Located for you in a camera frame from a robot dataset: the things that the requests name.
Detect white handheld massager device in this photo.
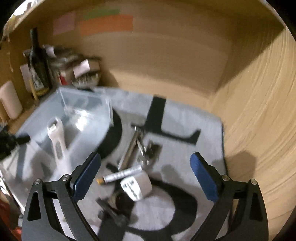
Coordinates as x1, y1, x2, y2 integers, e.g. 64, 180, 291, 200
47, 117, 71, 175

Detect small black adapter gadget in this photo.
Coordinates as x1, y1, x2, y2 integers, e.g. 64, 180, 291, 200
96, 191, 134, 226

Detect silver tube with orange cap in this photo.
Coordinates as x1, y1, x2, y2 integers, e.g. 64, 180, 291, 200
96, 165, 142, 185

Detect white travel plug adapter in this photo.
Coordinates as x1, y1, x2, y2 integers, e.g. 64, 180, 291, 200
120, 171, 152, 202

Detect metal rod tool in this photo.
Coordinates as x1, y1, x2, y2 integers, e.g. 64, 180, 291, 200
117, 126, 142, 171

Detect bunch of keys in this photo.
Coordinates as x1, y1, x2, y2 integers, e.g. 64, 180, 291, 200
137, 140, 162, 167

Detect yellow tube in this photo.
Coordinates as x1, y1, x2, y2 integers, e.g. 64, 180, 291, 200
29, 79, 39, 103

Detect beige cylindrical speaker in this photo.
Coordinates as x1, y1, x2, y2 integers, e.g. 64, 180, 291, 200
1, 81, 23, 120

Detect clear plastic storage bin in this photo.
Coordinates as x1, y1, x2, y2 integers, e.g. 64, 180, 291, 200
16, 88, 113, 179

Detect white paper note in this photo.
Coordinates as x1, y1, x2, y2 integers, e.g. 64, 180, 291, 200
20, 64, 32, 93

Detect dark wine bottle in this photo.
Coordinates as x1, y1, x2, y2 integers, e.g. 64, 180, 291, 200
29, 28, 52, 97

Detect stack of books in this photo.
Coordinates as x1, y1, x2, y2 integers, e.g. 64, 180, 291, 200
45, 45, 83, 85

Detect white bowl of pebbles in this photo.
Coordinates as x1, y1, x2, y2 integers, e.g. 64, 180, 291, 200
72, 72, 101, 89

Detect small white cardboard box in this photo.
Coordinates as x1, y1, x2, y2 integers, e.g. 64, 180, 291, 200
73, 59, 100, 78

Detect grey black patterned mat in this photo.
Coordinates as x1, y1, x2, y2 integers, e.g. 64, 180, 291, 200
0, 87, 230, 241

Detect pink sticky note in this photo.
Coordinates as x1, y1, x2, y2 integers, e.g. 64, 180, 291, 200
53, 11, 76, 36

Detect green sticky note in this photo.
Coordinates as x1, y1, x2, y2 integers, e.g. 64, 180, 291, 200
82, 9, 120, 20

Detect orange sticky note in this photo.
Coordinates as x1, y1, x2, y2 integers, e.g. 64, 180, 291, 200
78, 15, 133, 36

